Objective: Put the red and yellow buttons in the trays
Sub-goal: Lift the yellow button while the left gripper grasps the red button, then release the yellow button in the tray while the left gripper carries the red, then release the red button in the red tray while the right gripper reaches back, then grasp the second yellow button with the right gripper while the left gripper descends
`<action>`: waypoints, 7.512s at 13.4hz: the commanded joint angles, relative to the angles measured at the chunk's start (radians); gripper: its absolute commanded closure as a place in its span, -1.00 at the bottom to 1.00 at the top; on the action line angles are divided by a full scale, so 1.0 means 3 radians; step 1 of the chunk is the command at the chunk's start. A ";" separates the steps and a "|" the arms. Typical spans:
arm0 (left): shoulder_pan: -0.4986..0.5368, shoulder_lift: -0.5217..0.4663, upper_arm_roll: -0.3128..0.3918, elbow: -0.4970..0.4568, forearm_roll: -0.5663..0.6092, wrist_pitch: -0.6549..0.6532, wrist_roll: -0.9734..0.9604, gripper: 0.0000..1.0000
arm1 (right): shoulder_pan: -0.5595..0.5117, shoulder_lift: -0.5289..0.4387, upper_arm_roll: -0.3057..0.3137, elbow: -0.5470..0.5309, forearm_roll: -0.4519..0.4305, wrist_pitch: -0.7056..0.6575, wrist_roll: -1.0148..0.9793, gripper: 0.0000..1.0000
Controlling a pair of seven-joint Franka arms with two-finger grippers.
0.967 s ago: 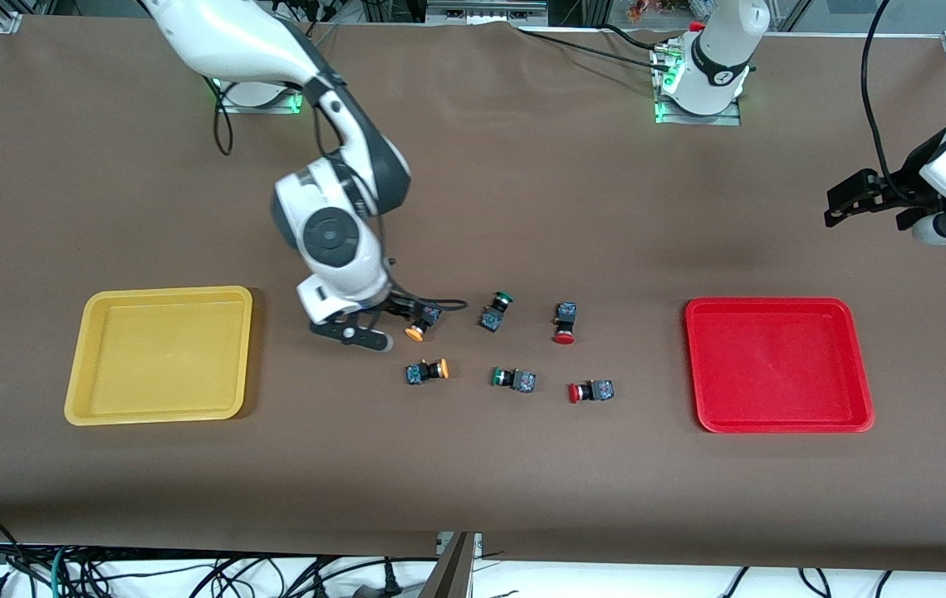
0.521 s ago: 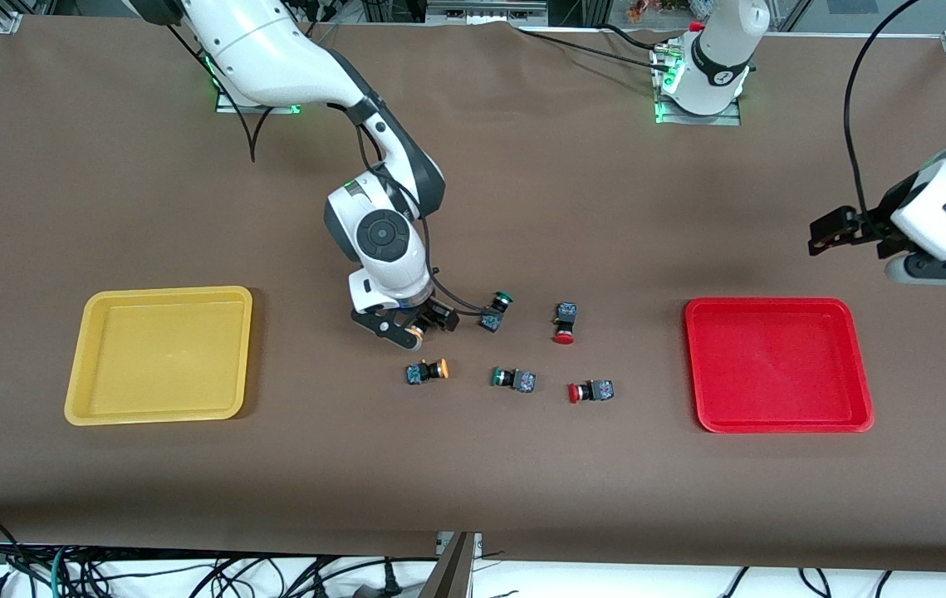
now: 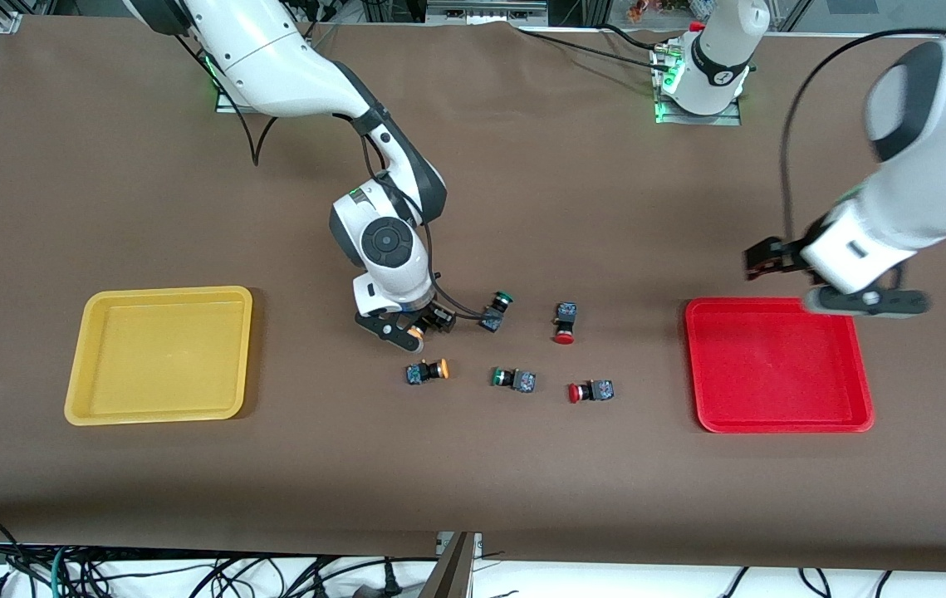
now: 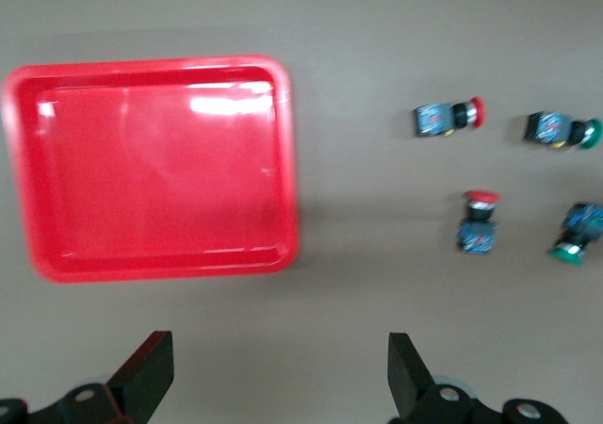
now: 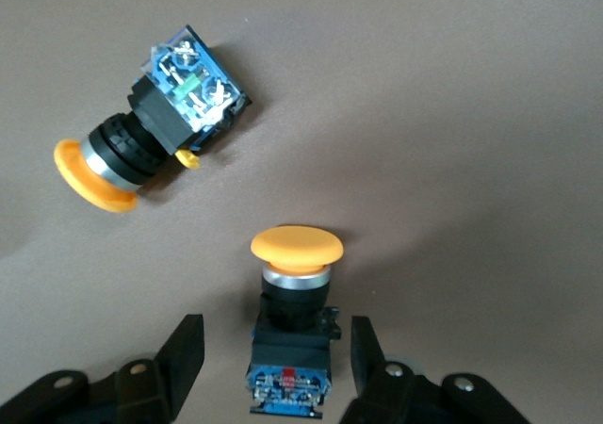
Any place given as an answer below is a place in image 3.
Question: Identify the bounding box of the brown table cover sheet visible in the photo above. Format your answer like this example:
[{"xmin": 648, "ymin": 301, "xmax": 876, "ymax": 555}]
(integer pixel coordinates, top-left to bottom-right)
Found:
[{"xmin": 0, "ymin": 15, "xmax": 946, "ymax": 574}]

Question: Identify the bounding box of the teal floor cable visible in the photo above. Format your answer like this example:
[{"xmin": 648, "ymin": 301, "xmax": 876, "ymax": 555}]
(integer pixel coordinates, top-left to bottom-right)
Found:
[{"xmin": 47, "ymin": 546, "xmax": 69, "ymax": 598}]

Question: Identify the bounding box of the black base power cable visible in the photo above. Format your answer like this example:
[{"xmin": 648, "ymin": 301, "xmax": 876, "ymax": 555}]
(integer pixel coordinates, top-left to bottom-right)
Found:
[{"xmin": 512, "ymin": 23, "xmax": 674, "ymax": 67}]

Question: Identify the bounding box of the red plastic tray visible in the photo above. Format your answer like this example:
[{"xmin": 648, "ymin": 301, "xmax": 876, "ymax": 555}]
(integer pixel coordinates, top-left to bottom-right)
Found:
[{"xmin": 684, "ymin": 297, "xmax": 875, "ymax": 434}]

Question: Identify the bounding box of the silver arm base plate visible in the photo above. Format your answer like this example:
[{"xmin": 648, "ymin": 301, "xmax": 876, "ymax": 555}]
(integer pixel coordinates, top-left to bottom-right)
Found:
[
  {"xmin": 205, "ymin": 50, "xmax": 262, "ymax": 114},
  {"xmin": 653, "ymin": 46, "xmax": 744, "ymax": 127}
]

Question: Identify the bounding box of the grey metal box with ports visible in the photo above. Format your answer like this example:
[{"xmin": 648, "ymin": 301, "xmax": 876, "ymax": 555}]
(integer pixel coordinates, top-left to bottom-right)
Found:
[{"xmin": 425, "ymin": 0, "xmax": 548, "ymax": 26}]

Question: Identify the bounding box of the yellow mushroom push button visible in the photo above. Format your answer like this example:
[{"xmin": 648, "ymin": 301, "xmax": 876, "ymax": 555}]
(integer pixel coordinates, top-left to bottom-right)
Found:
[
  {"xmin": 405, "ymin": 358, "xmax": 451, "ymax": 388},
  {"xmin": 406, "ymin": 307, "xmax": 450, "ymax": 342}
]

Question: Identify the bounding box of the red mushroom push button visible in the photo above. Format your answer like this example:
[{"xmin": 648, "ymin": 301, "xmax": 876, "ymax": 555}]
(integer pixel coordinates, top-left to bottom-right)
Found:
[
  {"xmin": 553, "ymin": 301, "xmax": 580, "ymax": 346},
  {"xmin": 567, "ymin": 379, "xmax": 615, "ymax": 405}
]

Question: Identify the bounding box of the green mushroom push button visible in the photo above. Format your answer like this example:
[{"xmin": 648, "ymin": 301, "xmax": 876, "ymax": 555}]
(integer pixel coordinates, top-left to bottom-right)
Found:
[
  {"xmin": 489, "ymin": 366, "xmax": 537, "ymax": 395},
  {"xmin": 478, "ymin": 291, "xmax": 517, "ymax": 334}
]

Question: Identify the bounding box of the yellow plastic tray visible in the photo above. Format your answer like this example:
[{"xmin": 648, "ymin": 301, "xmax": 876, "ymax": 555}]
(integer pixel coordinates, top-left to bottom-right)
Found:
[{"xmin": 64, "ymin": 286, "xmax": 253, "ymax": 427}]

